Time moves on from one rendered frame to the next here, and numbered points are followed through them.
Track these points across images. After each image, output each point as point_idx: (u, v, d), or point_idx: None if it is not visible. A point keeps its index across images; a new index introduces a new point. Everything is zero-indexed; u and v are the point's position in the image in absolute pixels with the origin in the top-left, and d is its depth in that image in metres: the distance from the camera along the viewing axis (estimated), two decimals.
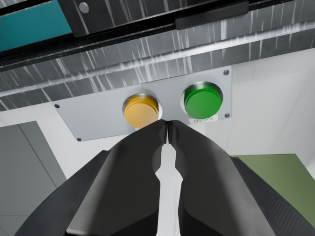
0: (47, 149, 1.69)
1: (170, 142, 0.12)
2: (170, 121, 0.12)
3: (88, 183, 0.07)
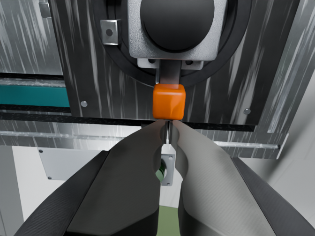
0: (1, 155, 1.57)
1: (170, 142, 0.12)
2: (170, 121, 0.12)
3: (88, 183, 0.07)
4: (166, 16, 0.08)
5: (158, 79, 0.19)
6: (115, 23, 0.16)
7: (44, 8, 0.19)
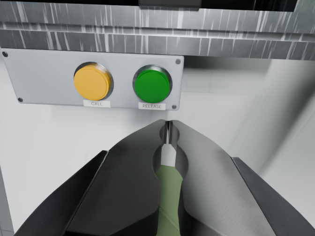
0: None
1: (170, 142, 0.12)
2: (170, 121, 0.12)
3: (88, 183, 0.07)
4: None
5: None
6: None
7: None
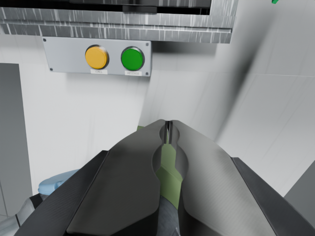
0: (3, 130, 1.64)
1: (170, 142, 0.12)
2: (170, 121, 0.12)
3: (88, 183, 0.07)
4: None
5: None
6: None
7: None
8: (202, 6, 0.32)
